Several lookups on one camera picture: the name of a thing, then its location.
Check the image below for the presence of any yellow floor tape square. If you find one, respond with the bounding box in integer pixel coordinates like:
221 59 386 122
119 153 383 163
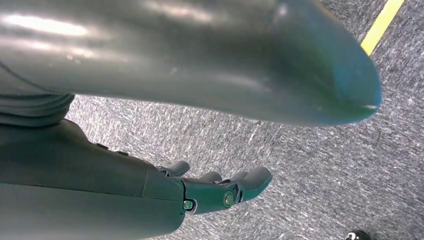
360 0 406 57

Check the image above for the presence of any black glossy object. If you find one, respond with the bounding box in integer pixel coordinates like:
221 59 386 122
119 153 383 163
344 230 372 240

